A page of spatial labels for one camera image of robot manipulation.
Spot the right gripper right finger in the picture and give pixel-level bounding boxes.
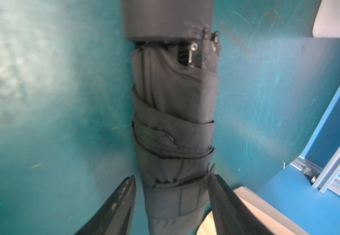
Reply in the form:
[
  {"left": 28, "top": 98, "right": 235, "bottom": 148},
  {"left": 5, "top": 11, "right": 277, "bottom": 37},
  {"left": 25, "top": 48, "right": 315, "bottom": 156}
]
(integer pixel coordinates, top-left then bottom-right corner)
[{"left": 208, "top": 174, "right": 272, "bottom": 235}]

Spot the black umbrella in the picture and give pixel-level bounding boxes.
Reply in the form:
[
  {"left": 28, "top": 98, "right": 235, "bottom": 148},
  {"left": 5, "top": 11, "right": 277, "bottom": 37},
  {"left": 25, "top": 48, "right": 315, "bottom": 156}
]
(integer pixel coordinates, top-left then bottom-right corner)
[
  {"left": 132, "top": 32, "right": 221, "bottom": 235},
  {"left": 121, "top": 0, "right": 214, "bottom": 41}
]

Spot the right aluminium frame post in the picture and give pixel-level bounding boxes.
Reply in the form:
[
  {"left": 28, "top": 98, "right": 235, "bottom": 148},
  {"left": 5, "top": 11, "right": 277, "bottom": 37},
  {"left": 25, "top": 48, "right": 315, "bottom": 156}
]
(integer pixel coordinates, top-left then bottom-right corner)
[{"left": 312, "top": 146, "right": 340, "bottom": 193}]

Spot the white three-drawer cabinet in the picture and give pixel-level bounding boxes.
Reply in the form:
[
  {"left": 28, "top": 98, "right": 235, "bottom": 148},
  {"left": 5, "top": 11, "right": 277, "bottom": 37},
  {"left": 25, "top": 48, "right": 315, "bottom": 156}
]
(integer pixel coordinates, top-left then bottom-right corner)
[{"left": 195, "top": 186, "right": 310, "bottom": 235}]

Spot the horizontal aluminium frame bar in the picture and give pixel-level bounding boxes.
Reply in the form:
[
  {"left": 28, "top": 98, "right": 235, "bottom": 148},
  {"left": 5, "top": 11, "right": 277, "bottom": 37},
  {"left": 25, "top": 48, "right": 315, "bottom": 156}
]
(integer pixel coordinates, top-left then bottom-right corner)
[{"left": 290, "top": 156, "right": 340, "bottom": 196}]

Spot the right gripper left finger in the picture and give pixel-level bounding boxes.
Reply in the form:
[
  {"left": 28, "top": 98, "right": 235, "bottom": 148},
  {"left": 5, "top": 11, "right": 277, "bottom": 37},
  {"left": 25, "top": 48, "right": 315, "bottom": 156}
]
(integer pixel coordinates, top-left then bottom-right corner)
[{"left": 76, "top": 175, "right": 136, "bottom": 235}]

